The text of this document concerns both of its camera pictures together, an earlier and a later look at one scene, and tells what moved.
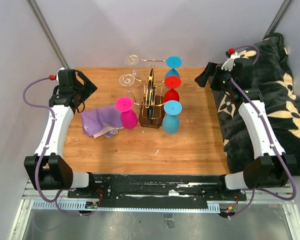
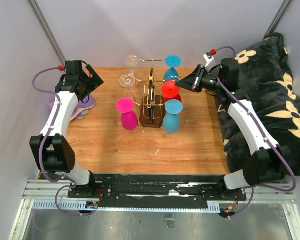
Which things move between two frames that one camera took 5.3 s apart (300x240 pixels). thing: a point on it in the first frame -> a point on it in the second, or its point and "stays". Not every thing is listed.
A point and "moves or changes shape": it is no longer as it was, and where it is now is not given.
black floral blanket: [287, 107] stays
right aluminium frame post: [279, 17] stays
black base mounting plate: [156, 189] stays
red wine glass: [172, 82] moves or changes shape
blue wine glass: [171, 122] stays
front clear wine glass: [127, 80] stays
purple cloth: [102, 121] moves or changes shape
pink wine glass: [128, 117] stays
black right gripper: [211, 69] -> [193, 82]
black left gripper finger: [89, 87] -> [95, 81]
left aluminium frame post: [38, 15] stays
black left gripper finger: [78, 103] -> [81, 90]
